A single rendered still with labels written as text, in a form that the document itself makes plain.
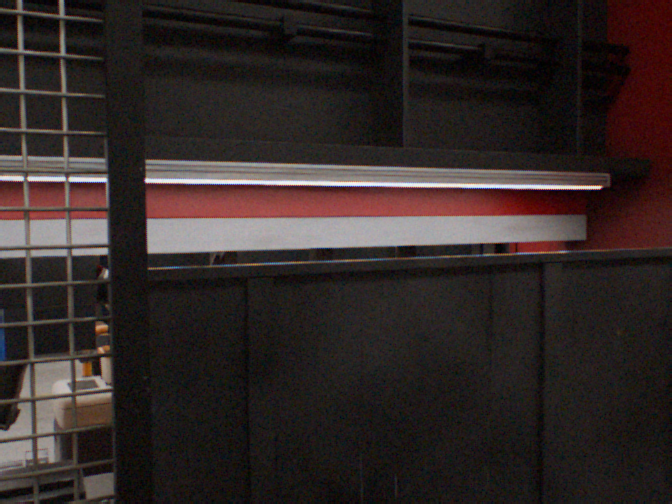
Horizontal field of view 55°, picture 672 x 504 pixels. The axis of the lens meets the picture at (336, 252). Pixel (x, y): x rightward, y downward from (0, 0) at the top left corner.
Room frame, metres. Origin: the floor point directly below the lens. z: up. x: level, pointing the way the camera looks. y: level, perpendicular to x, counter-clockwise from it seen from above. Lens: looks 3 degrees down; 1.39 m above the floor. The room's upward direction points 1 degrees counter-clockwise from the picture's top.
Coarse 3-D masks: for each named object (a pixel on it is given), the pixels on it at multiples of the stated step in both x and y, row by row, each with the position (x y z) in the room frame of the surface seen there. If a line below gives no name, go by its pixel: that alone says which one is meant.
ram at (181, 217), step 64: (0, 192) 1.06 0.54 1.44; (64, 192) 1.10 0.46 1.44; (192, 192) 1.19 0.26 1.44; (256, 192) 1.24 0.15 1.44; (320, 192) 1.30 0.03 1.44; (384, 192) 1.36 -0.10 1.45; (448, 192) 1.43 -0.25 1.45; (512, 192) 1.51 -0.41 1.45; (576, 192) 1.60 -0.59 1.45; (0, 256) 1.05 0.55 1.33
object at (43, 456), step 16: (32, 464) 1.01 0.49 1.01; (48, 464) 0.93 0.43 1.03; (64, 464) 0.93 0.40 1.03; (16, 480) 0.88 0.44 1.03; (32, 480) 0.87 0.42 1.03; (48, 480) 0.87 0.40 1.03; (64, 480) 0.88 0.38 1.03; (80, 480) 0.90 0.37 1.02; (0, 496) 0.84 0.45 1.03; (16, 496) 0.85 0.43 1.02; (32, 496) 0.85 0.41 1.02; (48, 496) 0.85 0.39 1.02; (64, 496) 0.86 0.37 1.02; (80, 496) 0.87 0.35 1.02
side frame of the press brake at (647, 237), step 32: (608, 0) 1.56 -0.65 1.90; (640, 0) 1.48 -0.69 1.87; (608, 32) 1.56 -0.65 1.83; (640, 32) 1.48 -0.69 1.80; (640, 64) 1.47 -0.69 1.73; (608, 96) 1.55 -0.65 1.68; (640, 96) 1.47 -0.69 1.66; (608, 128) 1.55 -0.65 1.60; (640, 128) 1.47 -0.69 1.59; (608, 192) 1.55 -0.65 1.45; (640, 192) 1.47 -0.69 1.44; (608, 224) 1.55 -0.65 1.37; (640, 224) 1.47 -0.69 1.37
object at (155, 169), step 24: (48, 168) 0.90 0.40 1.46; (72, 168) 0.92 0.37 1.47; (96, 168) 0.93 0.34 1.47; (168, 168) 0.97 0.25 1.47; (192, 168) 0.99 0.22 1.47; (216, 168) 1.00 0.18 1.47; (240, 168) 1.02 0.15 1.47; (264, 168) 1.04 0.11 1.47; (288, 168) 1.06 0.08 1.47; (312, 168) 1.07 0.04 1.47; (336, 168) 1.09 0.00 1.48; (360, 168) 1.11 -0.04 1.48; (384, 168) 1.13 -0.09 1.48; (408, 168) 1.15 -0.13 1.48; (432, 168) 1.17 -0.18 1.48
